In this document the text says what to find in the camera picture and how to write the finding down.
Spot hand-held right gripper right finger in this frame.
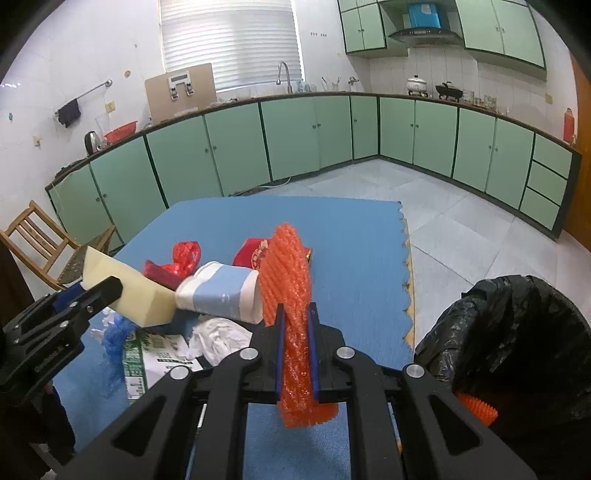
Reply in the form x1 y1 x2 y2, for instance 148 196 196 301
308 302 539 480

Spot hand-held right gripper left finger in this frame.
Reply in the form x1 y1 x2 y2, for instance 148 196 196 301
76 302 284 480

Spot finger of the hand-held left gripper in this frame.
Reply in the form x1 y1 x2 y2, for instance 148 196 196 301
9 276 124 347
2 285 87 334

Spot pale yellow foam block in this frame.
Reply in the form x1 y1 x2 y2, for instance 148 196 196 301
82 246 177 328

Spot dark red scouring pad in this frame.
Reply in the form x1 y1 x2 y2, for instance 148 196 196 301
142 259 185 291

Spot blue white paper cup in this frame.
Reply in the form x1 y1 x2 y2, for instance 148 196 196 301
175 261 265 325

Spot orange foam net sleeve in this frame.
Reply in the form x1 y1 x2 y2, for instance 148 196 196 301
259 223 340 430

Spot black trash bag bin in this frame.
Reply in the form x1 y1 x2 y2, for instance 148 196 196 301
414 275 591 480

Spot blue plastic bag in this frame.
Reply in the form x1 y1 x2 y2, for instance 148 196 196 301
99 316 137 398

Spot wooden chair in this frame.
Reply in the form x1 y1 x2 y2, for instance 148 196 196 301
0 200 116 291

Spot green white carton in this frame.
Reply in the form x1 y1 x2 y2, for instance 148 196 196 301
122 325 204 400

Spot red plastic bag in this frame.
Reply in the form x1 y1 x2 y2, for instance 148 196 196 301
172 241 202 278

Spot blue foam mat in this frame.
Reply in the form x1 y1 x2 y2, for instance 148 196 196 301
53 196 416 480

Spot red printed packet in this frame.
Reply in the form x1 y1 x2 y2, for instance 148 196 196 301
232 237 312 271

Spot red basin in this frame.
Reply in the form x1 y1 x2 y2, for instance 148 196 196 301
104 121 139 144

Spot orange foam net piece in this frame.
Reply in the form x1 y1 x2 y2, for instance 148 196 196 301
455 391 500 428

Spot dark towel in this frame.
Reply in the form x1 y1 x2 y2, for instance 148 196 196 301
58 99 82 128

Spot cardboard box with cutouts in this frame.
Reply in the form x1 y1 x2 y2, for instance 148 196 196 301
144 63 218 124

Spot green base cabinets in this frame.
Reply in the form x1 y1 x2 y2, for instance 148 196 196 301
45 90 581 241

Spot white grey device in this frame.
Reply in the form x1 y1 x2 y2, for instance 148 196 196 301
167 74 194 100

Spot metal faucet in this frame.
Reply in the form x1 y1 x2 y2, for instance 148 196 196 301
276 61 294 94

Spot white window blind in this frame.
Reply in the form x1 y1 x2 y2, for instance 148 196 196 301
158 0 305 90

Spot row of glass jars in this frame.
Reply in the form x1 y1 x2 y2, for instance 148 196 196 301
464 90 509 114

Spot range hood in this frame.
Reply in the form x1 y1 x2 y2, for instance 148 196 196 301
388 28 462 46

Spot wooden door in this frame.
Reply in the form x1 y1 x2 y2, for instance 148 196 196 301
570 53 591 250

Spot metal towel rail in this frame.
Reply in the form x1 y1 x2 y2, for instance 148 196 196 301
53 79 113 116

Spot green wall cabinets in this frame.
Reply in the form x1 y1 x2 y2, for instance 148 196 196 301
337 0 548 70

